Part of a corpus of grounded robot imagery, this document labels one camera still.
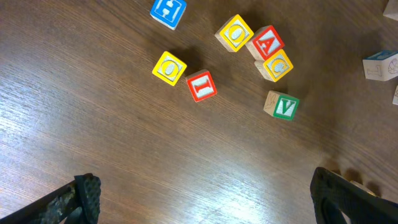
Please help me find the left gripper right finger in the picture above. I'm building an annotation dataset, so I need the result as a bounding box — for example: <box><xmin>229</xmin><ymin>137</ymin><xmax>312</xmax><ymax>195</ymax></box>
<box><xmin>310</xmin><ymin>167</ymin><xmax>397</xmax><ymax>224</ymax></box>

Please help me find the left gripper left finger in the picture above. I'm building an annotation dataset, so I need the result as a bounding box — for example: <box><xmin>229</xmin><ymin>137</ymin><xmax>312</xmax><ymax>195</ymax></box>
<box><xmin>1</xmin><ymin>173</ymin><xmax>101</xmax><ymax>224</ymax></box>

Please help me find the green V block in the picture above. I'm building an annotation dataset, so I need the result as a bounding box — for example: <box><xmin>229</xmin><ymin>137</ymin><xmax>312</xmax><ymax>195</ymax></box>
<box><xmin>263</xmin><ymin>90</ymin><xmax>300</xmax><ymax>121</ymax></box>

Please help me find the wooden picture block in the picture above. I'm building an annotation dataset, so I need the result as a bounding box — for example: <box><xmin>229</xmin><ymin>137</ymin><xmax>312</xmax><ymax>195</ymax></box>
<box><xmin>392</xmin><ymin>86</ymin><xmax>398</xmax><ymax>105</ymax></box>

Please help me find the green Z block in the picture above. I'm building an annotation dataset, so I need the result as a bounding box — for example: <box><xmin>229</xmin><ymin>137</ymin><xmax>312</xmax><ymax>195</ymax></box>
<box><xmin>363</xmin><ymin>50</ymin><xmax>397</xmax><ymax>82</ymax></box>

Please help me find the yellow block beside A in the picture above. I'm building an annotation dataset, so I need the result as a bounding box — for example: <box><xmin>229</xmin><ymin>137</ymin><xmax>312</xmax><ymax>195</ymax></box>
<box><xmin>254</xmin><ymin>49</ymin><xmax>294</xmax><ymax>82</ymax></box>

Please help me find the yellow block bottom left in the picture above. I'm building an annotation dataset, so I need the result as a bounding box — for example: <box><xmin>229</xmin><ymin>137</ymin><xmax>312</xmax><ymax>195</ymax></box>
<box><xmin>152</xmin><ymin>51</ymin><xmax>187</xmax><ymax>86</ymax></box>

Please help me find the red A block lower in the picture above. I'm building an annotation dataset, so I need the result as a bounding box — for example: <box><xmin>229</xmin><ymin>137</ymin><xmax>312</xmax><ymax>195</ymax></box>
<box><xmin>246</xmin><ymin>25</ymin><xmax>285</xmax><ymax>61</ymax></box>

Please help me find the red I block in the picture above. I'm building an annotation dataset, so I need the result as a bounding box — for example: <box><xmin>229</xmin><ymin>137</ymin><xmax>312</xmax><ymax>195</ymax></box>
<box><xmin>185</xmin><ymin>69</ymin><xmax>218</xmax><ymax>102</ymax></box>

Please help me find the yellow block mid left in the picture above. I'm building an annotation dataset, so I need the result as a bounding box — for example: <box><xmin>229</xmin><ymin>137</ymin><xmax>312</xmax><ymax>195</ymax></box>
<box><xmin>215</xmin><ymin>14</ymin><xmax>254</xmax><ymax>52</ymax></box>

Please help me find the plain wooden block centre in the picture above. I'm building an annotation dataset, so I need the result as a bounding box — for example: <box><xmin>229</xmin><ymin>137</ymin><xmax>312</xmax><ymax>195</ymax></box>
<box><xmin>383</xmin><ymin>0</ymin><xmax>398</xmax><ymax>21</ymax></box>

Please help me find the blue H block lower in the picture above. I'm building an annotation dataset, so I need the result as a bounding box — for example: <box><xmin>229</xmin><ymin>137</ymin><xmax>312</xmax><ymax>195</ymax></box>
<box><xmin>150</xmin><ymin>0</ymin><xmax>187</xmax><ymax>30</ymax></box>

